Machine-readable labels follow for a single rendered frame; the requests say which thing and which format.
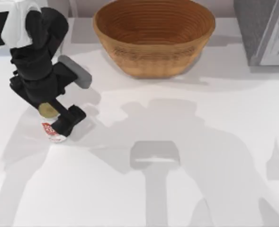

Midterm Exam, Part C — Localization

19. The red and white can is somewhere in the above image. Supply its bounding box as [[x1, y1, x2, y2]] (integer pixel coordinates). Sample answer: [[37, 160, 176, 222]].
[[38, 103, 68, 144]]

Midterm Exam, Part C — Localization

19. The brown woven basket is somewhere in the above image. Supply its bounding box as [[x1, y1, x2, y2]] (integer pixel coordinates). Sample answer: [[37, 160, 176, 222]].
[[93, 0, 216, 79]]

